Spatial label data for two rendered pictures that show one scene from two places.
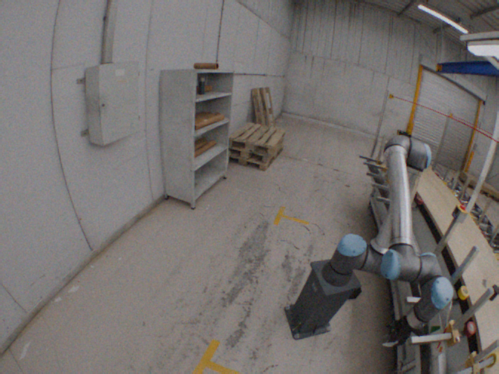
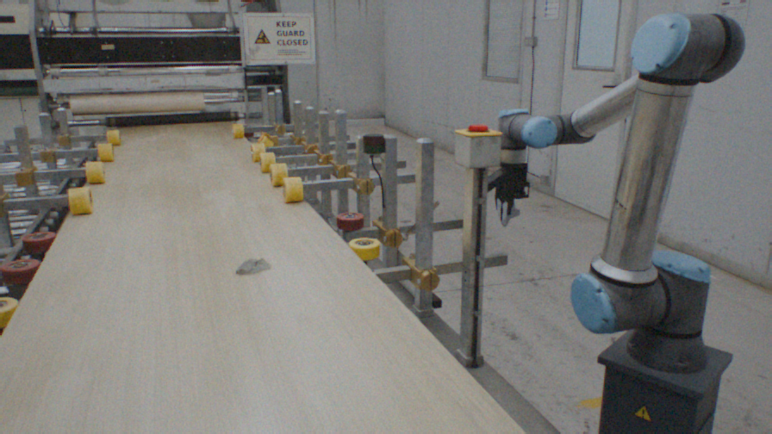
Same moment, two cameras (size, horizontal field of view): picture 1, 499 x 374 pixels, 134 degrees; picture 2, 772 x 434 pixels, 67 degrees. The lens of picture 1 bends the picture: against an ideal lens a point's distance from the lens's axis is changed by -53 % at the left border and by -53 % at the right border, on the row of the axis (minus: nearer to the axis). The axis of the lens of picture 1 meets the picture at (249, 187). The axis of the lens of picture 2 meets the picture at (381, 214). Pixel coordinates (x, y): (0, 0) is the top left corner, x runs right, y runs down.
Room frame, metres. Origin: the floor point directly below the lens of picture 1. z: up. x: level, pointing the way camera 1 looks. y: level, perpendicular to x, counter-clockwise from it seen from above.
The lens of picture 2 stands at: (1.55, -1.94, 1.39)
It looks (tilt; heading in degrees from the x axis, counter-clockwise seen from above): 16 degrees down; 147
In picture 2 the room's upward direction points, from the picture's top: 1 degrees counter-clockwise
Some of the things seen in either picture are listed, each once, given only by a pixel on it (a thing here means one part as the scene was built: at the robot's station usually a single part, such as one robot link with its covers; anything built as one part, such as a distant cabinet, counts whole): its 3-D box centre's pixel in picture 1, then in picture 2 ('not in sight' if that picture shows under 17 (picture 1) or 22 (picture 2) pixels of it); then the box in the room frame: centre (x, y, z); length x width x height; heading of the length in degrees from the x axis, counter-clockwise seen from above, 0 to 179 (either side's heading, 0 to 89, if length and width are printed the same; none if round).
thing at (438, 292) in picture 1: (434, 299); (513, 128); (0.23, -0.59, 1.14); 0.10 x 0.09 x 0.12; 164
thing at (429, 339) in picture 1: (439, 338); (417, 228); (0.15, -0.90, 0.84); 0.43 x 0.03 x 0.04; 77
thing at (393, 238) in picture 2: (452, 333); (386, 232); (0.14, -1.01, 0.85); 0.14 x 0.06 x 0.05; 167
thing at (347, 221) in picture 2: (465, 333); (351, 232); (0.10, -1.11, 0.85); 0.08 x 0.08 x 0.11
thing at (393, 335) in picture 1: (403, 327); (512, 180); (0.23, -0.58, 0.97); 0.09 x 0.08 x 0.12; 78
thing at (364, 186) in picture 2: (472, 366); (360, 183); (-0.10, -0.95, 0.95); 0.14 x 0.06 x 0.05; 167
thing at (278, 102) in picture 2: not in sight; (280, 133); (-1.54, -0.61, 0.92); 0.04 x 0.04 x 0.48; 77
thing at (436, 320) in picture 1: (435, 335); (401, 267); (0.20, -1.00, 0.75); 0.26 x 0.01 x 0.10; 167
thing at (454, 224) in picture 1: (437, 249); (473, 268); (0.66, -1.13, 0.93); 0.05 x 0.05 x 0.45; 77
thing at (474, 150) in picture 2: (459, 214); (477, 149); (0.66, -1.13, 1.18); 0.07 x 0.07 x 0.08; 77
